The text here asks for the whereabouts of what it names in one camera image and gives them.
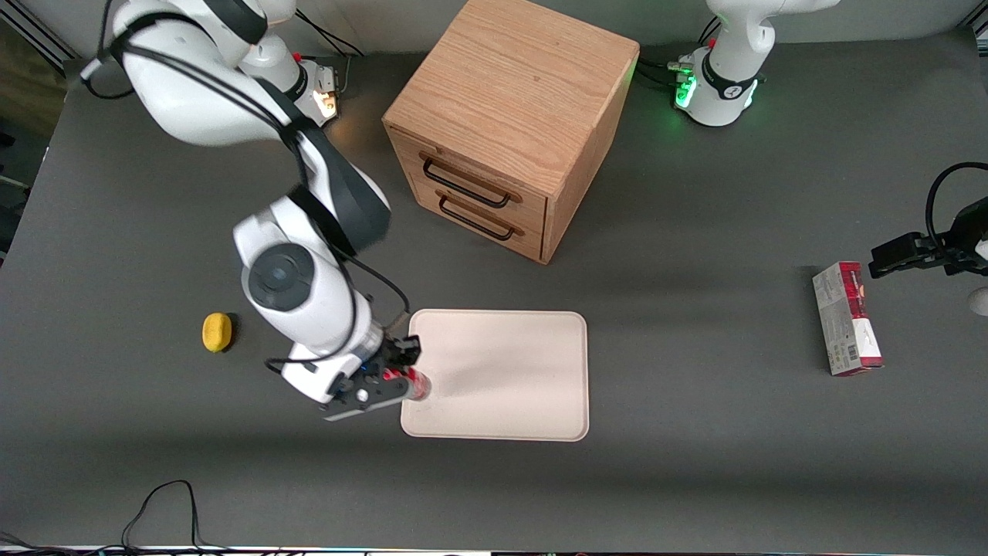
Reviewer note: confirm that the beige plastic tray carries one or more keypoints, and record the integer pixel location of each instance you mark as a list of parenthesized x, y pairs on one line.
[(509, 374)]

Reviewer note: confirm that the yellow lemon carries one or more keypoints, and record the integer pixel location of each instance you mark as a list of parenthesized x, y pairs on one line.
[(217, 333)]

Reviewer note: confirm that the wooden drawer cabinet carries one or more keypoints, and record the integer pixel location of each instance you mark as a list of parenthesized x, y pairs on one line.
[(513, 85)]

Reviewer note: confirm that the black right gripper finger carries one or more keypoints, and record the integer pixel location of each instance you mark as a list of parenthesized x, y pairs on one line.
[(395, 376), (409, 349)]

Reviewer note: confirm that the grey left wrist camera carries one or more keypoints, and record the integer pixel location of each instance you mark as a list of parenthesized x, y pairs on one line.
[(980, 301)]

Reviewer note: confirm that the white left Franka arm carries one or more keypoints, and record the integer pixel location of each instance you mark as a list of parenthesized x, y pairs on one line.
[(722, 85)]

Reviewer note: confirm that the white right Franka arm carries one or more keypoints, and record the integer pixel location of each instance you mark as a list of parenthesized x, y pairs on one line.
[(309, 309)]

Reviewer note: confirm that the grey and red carton box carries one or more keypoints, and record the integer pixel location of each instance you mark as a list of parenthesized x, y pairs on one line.
[(845, 320)]

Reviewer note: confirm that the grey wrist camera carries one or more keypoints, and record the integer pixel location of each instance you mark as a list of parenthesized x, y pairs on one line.
[(370, 398), (980, 301)]

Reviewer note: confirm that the aluminium frame rail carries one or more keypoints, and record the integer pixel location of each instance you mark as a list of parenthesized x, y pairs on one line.
[(38, 31)]

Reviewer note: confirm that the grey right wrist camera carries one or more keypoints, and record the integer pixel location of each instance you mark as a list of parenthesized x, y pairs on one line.
[(370, 398)]

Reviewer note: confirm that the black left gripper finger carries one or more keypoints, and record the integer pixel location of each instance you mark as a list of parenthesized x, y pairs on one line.
[(895, 267), (899, 249)]

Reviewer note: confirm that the red coke bottle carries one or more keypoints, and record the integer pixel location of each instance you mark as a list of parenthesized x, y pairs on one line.
[(418, 384)]

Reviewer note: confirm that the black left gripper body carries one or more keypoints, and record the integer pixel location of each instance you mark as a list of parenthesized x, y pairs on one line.
[(951, 252)]

